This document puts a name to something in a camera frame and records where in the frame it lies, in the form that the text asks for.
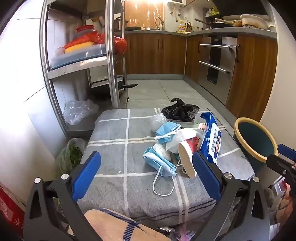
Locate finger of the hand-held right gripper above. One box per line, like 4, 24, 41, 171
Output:
277, 144, 296, 162
266, 154, 296, 197

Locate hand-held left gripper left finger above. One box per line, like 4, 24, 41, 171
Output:
23, 151, 102, 241

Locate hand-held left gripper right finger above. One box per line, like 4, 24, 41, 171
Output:
192, 151, 271, 241

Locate teal bin with yellow rim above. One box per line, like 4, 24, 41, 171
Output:
233, 117, 278, 181

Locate white paper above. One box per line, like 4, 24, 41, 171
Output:
165, 128, 204, 154

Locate bag of green vegetables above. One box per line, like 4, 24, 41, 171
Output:
54, 138, 87, 179

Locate red white paper cup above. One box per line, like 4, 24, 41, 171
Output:
178, 137, 201, 179

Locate blue wet wipes packet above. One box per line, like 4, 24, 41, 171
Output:
199, 112, 223, 164

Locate grey checked cloth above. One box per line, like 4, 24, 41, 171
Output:
77, 108, 255, 230

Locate blue face mask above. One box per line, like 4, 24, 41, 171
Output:
154, 122, 181, 145
143, 147, 177, 197

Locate white crumpled tissue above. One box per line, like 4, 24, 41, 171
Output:
154, 144, 171, 160

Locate beige blue striped towel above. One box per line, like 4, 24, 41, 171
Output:
83, 209, 167, 241

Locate pink printed packet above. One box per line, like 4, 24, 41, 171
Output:
171, 228, 197, 241

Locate large clear plastic bag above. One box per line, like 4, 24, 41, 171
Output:
63, 99, 99, 126

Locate black plastic bag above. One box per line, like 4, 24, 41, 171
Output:
161, 98, 200, 122

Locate clear crumpled plastic bag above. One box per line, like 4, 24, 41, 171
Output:
150, 113, 167, 132

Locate wooden kitchen cabinets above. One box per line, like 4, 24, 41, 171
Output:
116, 32, 278, 123

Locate red cardboard box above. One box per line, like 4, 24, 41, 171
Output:
0, 183, 26, 237

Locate stainless steel oven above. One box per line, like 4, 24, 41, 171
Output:
198, 36, 238, 105

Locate steel shelf rack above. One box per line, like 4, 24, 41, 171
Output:
39, 0, 130, 139

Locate grey plastic tray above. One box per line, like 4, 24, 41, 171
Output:
50, 44, 109, 70

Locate white basin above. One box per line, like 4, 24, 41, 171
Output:
240, 14, 270, 29

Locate red plastic bag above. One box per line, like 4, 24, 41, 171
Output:
62, 32, 128, 54

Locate grey kitchen countertop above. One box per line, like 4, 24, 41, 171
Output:
125, 28, 278, 39

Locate black wok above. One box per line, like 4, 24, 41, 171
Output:
194, 19, 234, 29

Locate red lidded jar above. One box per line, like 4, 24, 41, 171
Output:
76, 25, 96, 35

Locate black handled pan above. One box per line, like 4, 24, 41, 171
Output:
90, 76, 138, 90

